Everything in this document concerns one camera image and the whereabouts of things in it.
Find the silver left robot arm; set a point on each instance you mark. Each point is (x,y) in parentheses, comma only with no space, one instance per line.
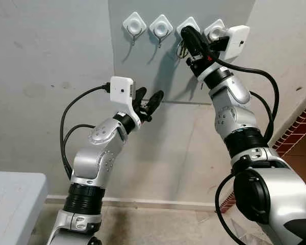
(99,153)

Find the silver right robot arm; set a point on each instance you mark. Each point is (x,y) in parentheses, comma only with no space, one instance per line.
(275,194)

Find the white plastic table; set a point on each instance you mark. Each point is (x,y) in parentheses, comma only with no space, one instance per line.
(13,204)

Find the white adhesive wall hook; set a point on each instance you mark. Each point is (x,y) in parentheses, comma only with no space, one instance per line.
(189,22)
(161,25)
(214,28)
(134,23)

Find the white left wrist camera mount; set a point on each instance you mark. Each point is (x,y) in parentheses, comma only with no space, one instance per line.
(121,92)

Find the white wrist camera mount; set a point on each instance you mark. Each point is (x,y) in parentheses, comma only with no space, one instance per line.
(121,92)
(235,41)

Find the grey wall panel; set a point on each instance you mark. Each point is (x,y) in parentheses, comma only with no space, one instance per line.
(143,71)

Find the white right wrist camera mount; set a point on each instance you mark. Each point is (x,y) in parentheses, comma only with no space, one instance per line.
(235,41)

